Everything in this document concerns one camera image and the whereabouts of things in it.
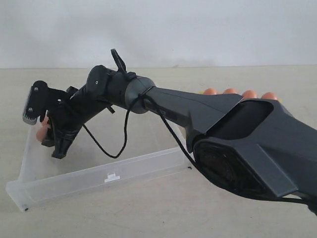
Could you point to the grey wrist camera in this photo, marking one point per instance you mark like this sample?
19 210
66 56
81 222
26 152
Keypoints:
41 99

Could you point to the brown egg packed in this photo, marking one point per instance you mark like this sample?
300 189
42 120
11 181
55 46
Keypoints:
230 91
270 96
249 94
210 91

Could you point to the clear plastic bin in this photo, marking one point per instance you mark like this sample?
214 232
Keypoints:
151 152

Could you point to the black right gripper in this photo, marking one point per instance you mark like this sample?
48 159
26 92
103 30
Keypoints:
69 117

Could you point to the brown egg bin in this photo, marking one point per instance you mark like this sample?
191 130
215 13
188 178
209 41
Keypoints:
41 133
45 123

